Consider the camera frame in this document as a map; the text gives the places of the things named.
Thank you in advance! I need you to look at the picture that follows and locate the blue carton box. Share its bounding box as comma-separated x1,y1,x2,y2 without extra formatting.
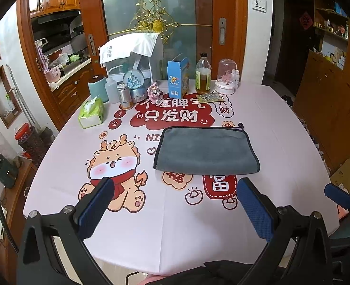
167,57,190,98

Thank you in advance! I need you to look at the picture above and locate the pink printed tablecloth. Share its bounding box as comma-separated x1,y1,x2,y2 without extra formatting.
23,79,341,277

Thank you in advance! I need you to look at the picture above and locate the wooden storage cabinet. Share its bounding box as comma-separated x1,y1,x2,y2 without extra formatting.
294,0,350,174

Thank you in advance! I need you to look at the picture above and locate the grey towel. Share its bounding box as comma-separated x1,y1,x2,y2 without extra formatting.
154,126,261,175

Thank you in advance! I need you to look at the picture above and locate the black range hood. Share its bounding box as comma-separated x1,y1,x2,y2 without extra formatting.
37,9,82,26

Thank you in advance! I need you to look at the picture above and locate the frosted glass sliding door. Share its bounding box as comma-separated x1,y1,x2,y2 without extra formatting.
78,0,249,81

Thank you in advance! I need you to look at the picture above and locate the small white pill bottle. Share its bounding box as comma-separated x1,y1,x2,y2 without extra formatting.
231,69,241,90

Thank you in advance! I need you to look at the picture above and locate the red lid jar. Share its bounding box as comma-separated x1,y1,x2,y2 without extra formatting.
15,123,35,143

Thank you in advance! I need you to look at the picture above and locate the white cloth cover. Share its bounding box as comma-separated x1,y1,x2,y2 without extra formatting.
99,33,159,65

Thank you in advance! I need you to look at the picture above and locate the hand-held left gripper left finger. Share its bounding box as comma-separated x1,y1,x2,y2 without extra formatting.
16,177,116,285

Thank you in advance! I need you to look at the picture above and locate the blue snow globe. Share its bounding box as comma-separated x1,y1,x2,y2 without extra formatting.
124,70,147,103

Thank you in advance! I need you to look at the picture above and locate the glass oil bottle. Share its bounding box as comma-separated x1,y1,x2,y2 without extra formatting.
195,53,212,94

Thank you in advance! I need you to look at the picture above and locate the metal can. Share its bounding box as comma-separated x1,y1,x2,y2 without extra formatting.
117,84,133,110

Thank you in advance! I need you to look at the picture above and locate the pill blister pack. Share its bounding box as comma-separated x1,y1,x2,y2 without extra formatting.
199,93,224,104

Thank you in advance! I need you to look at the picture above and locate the cardboard box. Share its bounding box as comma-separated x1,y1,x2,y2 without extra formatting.
330,159,350,191

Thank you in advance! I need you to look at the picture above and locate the pink figurine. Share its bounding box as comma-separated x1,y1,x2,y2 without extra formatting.
147,82,163,101

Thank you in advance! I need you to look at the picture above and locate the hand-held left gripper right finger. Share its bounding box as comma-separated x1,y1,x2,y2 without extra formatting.
237,177,331,285

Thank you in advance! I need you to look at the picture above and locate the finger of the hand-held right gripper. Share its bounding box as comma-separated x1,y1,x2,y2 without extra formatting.
324,183,350,214

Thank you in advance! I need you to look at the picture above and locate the white plastic bottle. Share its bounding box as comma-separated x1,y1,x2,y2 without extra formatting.
104,77,120,104

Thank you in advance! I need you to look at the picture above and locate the white countertop appliance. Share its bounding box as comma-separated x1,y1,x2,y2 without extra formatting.
105,47,163,81

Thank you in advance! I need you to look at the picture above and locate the green tissue pack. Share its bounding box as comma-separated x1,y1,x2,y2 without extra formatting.
78,96,105,129

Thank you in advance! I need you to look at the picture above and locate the teal cylindrical container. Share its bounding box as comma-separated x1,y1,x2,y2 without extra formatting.
88,74,109,104

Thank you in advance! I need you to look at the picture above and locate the glass dome ornament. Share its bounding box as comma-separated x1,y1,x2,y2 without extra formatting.
214,59,238,96

